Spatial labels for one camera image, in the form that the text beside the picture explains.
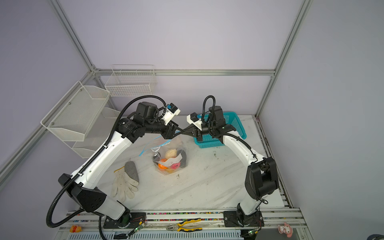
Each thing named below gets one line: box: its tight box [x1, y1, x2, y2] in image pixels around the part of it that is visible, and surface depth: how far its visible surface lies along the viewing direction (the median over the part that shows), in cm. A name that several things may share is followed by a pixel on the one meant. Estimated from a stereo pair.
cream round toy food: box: [165, 149, 177, 160], surface depth 89 cm
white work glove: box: [111, 166, 139, 203], surface depth 85 cm
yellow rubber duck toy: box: [69, 224, 82, 233], surface depth 71 cm
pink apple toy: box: [170, 162, 181, 169], surface depth 83 cm
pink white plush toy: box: [277, 222, 293, 238], surface depth 70 cm
